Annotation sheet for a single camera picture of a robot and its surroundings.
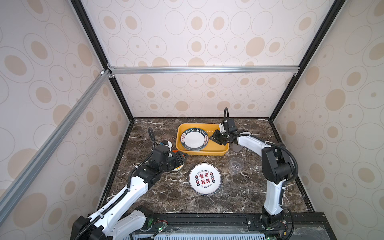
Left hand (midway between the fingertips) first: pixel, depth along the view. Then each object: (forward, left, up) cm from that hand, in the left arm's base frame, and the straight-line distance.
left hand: (189, 155), depth 76 cm
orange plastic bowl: (0, +5, -15) cm, 16 cm away
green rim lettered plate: (+24, -2, -19) cm, 31 cm away
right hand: (+20, -13, -12) cm, 26 cm away
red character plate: (-5, -9, -19) cm, 22 cm away
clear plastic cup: (+4, -28, -17) cm, 33 cm away
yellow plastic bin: (+15, -15, -18) cm, 28 cm away
